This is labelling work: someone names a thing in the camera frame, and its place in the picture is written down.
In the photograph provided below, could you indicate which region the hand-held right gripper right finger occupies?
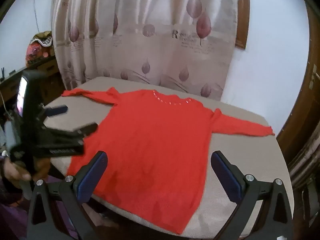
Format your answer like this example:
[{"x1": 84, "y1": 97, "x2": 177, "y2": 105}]
[{"x1": 211, "y1": 151, "x2": 293, "y2": 240}]

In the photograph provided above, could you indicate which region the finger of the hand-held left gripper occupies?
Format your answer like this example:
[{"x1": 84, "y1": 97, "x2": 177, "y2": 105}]
[
  {"x1": 44, "y1": 105, "x2": 68, "y2": 117},
  {"x1": 45, "y1": 122, "x2": 98, "y2": 143}
]

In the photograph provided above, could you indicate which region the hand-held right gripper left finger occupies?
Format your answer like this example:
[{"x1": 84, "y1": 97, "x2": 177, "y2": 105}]
[{"x1": 27, "y1": 151, "x2": 108, "y2": 240}]

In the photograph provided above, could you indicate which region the red knit sweater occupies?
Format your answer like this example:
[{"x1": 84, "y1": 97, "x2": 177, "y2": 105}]
[{"x1": 61, "y1": 87, "x2": 275, "y2": 235}]

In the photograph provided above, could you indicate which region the person's left hand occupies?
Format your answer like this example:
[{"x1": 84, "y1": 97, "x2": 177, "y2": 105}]
[{"x1": 0, "y1": 156, "x2": 52, "y2": 195}]

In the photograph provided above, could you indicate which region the wooden cabinet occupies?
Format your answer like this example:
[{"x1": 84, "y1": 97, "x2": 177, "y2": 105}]
[{"x1": 0, "y1": 55, "x2": 65, "y2": 110}]

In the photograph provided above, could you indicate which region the colourful patterned bag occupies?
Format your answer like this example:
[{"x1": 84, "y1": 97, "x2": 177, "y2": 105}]
[{"x1": 25, "y1": 31, "x2": 55, "y2": 67}]

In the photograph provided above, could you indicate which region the patterned door curtain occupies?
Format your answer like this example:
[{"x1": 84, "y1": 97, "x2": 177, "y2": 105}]
[{"x1": 287, "y1": 130, "x2": 320, "y2": 205}]

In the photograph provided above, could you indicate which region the person's purple garment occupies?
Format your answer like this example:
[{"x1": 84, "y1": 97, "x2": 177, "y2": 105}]
[{"x1": 0, "y1": 175, "x2": 80, "y2": 240}]

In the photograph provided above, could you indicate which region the beige leaf-print curtain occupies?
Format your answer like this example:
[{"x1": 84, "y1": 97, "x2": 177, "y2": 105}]
[{"x1": 51, "y1": 0, "x2": 238, "y2": 98}]

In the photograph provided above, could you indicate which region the brown wooden door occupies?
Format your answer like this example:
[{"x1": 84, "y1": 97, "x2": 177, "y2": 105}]
[{"x1": 275, "y1": 0, "x2": 320, "y2": 160}]

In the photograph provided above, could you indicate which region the thin wall cable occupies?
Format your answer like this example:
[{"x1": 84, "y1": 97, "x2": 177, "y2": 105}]
[{"x1": 29, "y1": 0, "x2": 42, "y2": 38}]

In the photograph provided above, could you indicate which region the wooden window frame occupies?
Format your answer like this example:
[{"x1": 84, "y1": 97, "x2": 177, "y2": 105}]
[{"x1": 235, "y1": 0, "x2": 250, "y2": 50}]

